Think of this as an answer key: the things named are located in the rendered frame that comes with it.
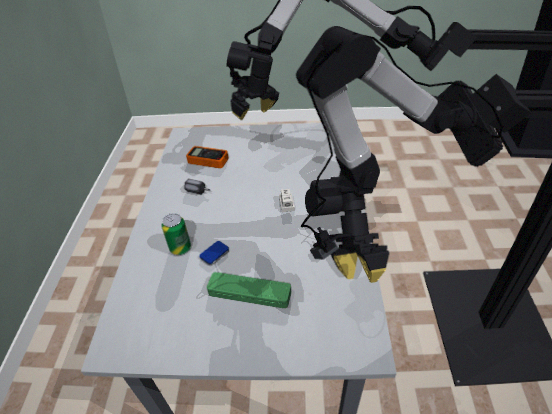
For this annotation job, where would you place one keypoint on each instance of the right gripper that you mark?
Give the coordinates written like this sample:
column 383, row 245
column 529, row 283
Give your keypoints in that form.
column 257, row 87

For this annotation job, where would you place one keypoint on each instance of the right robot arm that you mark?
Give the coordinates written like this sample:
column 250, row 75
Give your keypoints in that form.
column 394, row 32

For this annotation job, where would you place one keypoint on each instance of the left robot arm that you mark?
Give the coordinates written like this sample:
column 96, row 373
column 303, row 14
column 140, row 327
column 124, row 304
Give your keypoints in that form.
column 359, row 167

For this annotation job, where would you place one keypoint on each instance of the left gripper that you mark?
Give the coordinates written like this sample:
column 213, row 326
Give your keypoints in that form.
column 373, row 257

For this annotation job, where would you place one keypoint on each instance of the green soda can with yellow stripe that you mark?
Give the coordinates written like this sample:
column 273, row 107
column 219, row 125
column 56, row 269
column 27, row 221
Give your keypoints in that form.
column 176, row 234

